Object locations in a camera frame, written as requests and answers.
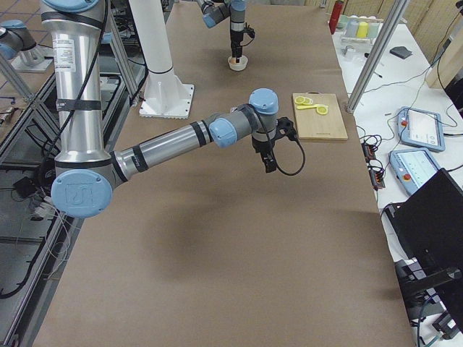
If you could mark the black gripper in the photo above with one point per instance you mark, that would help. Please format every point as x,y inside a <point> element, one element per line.
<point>236,37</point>
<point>261,146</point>

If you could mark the white round bowl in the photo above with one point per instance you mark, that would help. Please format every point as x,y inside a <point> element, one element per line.
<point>237,64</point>

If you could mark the wooden cutting board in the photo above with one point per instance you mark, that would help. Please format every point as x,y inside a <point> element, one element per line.
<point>313,126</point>

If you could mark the lemon slice lower left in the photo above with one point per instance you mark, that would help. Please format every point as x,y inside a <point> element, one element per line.
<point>321,109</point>

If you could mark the red cylinder bottle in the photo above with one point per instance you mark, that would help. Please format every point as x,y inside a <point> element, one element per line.
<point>335,15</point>

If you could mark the grey cup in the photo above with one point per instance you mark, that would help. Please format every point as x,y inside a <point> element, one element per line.
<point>352,28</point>

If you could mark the yellow cup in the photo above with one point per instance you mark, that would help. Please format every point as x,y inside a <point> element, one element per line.
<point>362,30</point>

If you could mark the light blue cup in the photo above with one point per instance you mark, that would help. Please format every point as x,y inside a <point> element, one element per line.
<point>373,29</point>

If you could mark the teach pendant near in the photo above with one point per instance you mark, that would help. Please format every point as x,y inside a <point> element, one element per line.
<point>413,167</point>

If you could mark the teach pendant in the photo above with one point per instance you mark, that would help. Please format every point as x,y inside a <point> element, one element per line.
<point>420,128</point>
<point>413,167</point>

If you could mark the teach pendant far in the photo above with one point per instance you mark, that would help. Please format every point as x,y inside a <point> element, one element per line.
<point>420,128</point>

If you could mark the small black square pad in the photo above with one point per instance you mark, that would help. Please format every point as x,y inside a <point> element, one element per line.
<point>401,52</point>

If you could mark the black laptop monitor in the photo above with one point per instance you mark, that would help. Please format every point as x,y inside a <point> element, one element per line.
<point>429,229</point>

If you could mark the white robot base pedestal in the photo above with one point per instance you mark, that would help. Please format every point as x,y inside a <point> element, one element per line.
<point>165,95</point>

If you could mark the aluminium frame post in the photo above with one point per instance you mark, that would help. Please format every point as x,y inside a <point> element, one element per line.
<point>385,33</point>

